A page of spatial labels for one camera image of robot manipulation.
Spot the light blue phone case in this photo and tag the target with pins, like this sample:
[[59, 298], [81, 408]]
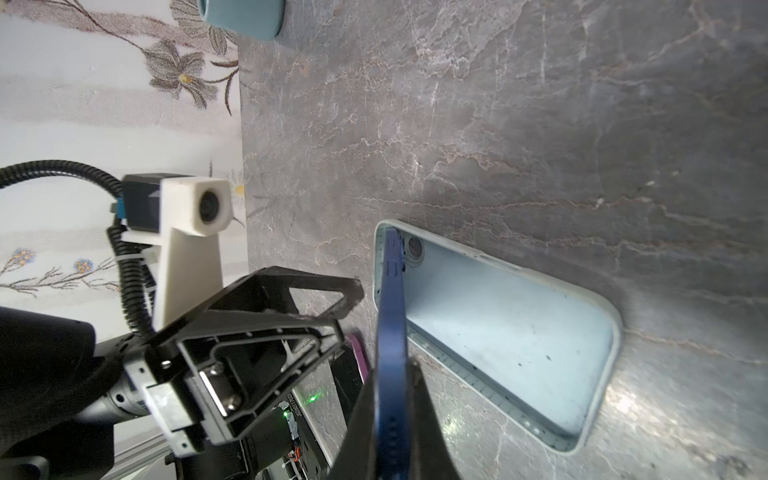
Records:
[[541, 350]]

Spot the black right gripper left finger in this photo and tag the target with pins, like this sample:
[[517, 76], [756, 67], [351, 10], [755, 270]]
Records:
[[356, 459]]

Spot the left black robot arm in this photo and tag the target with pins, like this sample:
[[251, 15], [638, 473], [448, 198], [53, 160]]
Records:
[[50, 372]]

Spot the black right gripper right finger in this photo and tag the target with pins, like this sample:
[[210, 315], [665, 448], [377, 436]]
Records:
[[429, 457]]

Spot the teal ceramic cup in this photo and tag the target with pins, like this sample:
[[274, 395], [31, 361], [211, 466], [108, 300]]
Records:
[[258, 19]]

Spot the black smartphone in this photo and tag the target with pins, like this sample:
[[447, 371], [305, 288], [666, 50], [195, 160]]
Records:
[[349, 368]]

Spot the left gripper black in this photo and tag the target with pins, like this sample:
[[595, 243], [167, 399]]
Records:
[[214, 381]]

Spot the blue smartphone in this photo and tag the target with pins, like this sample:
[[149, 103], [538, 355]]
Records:
[[393, 435]]

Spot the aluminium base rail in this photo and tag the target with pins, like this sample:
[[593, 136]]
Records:
[[137, 457]]

